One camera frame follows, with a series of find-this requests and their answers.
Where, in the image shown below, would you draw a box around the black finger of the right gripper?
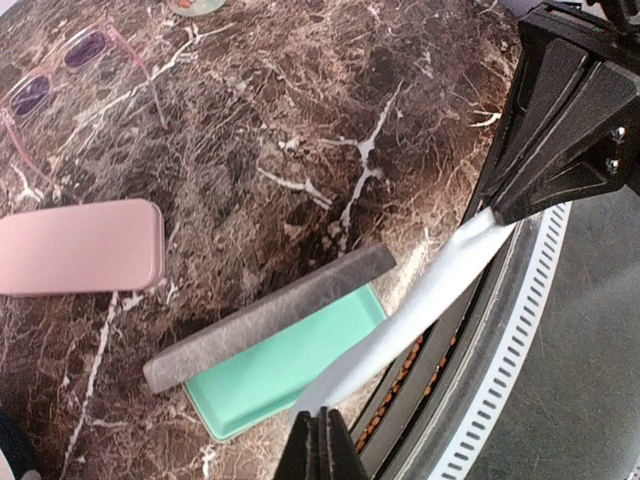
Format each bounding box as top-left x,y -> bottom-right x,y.
480,1 -> 639,225

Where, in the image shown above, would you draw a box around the white slotted cable duct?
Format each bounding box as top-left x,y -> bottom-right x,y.
416,202 -> 572,479

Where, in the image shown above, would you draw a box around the light blue cloth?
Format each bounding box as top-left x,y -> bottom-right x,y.
289,208 -> 515,422

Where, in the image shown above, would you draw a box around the clear frame dark-lens sunglasses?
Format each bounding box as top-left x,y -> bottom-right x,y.
1,21 -> 169,185

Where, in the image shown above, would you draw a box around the pink glasses case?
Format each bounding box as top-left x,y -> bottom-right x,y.
1,199 -> 165,297

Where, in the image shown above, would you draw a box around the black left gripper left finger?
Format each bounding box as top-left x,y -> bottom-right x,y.
273,412 -> 319,480

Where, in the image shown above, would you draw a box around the cream ceramic mug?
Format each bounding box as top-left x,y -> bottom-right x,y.
166,0 -> 226,17

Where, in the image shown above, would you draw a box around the grey glasses case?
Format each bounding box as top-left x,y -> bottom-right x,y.
143,244 -> 396,441

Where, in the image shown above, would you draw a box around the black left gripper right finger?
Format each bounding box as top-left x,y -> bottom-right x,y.
319,407 -> 368,480

